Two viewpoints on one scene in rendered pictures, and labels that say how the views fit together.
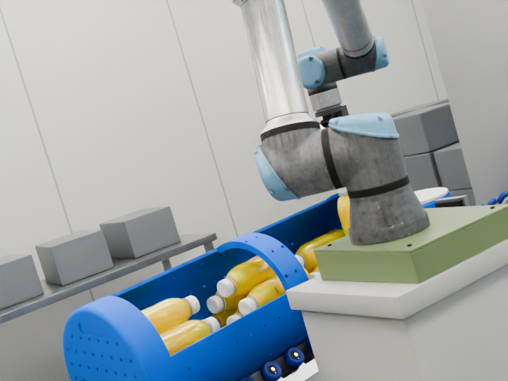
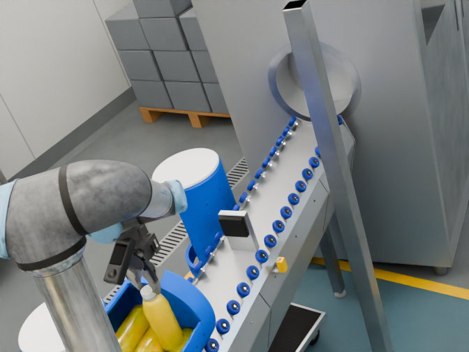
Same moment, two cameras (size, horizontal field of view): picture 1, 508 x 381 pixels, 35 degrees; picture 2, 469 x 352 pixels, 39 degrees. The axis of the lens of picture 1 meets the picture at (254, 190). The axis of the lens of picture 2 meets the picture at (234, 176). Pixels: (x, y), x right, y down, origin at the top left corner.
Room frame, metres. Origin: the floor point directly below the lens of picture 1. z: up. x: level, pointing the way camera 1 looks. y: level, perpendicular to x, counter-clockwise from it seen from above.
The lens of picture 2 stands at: (0.63, -0.25, 2.29)
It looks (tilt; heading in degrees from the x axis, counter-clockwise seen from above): 31 degrees down; 348
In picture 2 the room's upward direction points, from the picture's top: 20 degrees counter-clockwise
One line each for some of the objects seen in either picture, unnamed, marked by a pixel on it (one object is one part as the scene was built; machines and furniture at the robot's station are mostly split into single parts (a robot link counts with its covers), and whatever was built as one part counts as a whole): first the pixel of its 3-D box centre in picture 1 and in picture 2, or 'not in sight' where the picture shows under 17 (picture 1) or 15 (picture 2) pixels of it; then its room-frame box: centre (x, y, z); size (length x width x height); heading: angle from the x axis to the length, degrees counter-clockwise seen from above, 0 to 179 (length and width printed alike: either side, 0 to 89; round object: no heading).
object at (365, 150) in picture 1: (363, 148); not in sight; (1.47, -0.22, 1.38); 0.13 x 0.12 x 0.14; 75
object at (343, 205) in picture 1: (355, 224); (161, 318); (1.98, -0.22, 1.16); 0.07 x 0.07 x 0.19
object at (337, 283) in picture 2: not in sight; (326, 246); (2.90, -1.02, 0.31); 0.06 x 0.06 x 0.63; 43
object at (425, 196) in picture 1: (410, 199); (185, 168); (2.88, -0.54, 1.03); 0.28 x 0.28 x 0.01
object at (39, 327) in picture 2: not in sight; (61, 322); (2.33, 0.07, 1.03); 0.28 x 0.28 x 0.01
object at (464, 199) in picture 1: (456, 222); (238, 232); (2.38, -0.56, 1.00); 0.10 x 0.04 x 0.15; 43
